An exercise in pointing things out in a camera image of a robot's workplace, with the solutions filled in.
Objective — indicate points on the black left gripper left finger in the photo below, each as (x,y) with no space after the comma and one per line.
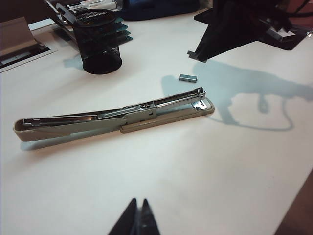
(127,220)

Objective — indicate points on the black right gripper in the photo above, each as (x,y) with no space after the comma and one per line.
(264,9)

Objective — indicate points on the beige long-reach stapler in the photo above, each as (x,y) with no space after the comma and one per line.
(73,129)

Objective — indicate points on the silver staple strip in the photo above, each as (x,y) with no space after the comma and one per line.
(188,78)

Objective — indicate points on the black mesh pen holder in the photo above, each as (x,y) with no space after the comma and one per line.
(102,58)

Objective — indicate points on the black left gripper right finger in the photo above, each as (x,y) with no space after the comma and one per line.
(149,220)

